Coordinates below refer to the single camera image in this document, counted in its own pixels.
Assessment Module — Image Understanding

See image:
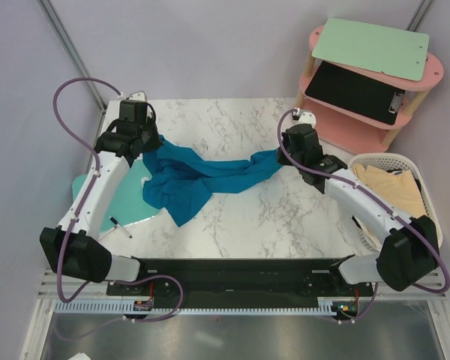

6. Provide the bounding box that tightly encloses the blue t shirt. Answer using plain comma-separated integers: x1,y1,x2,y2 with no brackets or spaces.
142,137,281,227

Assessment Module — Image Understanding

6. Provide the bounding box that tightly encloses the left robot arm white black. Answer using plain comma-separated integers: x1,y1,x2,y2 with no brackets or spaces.
40,91,161,295

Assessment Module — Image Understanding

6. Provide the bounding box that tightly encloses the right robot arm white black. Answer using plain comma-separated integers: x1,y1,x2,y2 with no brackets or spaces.
277,125,450,296

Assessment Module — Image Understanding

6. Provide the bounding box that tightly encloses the pink three tier shelf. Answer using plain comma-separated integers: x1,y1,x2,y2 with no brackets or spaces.
295,25,444,154

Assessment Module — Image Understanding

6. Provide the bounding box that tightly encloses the teal cutting board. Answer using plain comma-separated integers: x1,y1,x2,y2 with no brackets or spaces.
58,153,158,239

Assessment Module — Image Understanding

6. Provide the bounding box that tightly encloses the white laundry basket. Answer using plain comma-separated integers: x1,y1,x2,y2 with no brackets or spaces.
347,153,446,258

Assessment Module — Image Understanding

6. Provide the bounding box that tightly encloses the black clipboard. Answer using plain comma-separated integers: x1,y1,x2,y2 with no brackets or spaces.
304,61,405,125

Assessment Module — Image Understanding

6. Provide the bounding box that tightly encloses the beige t shirt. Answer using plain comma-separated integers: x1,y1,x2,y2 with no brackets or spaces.
354,163,438,241

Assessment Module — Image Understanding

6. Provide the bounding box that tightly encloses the green board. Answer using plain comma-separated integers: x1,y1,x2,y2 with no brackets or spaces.
312,18,430,81

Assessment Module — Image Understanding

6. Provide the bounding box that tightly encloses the white paper scrap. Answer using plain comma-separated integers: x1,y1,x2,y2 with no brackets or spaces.
68,352,91,360

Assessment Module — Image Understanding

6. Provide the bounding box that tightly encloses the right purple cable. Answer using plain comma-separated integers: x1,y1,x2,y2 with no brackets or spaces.
276,107,450,326

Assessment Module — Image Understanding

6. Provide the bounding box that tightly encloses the purple cable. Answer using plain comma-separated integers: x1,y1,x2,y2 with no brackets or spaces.
276,107,450,326
52,77,185,342

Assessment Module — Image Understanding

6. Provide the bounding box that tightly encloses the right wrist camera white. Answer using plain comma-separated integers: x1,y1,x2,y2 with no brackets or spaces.
292,108,317,128

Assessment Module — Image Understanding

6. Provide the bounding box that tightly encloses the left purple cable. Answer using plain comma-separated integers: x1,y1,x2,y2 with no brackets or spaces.
52,77,185,342

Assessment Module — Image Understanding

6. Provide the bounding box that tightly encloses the aluminium frame post left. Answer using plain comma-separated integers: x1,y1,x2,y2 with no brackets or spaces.
36,0,106,112

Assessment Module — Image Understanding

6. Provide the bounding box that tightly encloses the aluminium frame post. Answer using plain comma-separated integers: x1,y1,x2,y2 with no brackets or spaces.
406,0,433,32
36,0,106,112

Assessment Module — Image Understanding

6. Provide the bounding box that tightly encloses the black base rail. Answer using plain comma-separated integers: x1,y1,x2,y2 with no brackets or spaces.
106,259,374,308

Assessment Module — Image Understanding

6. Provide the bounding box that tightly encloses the white cable duct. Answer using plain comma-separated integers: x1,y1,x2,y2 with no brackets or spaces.
53,298,337,316

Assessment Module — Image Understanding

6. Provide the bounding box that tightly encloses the aluminium extrusion rail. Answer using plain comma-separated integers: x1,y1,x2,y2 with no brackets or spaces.
39,270,446,301

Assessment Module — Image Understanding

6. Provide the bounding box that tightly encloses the aluminium frame post right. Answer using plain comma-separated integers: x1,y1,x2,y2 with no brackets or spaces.
406,0,433,32

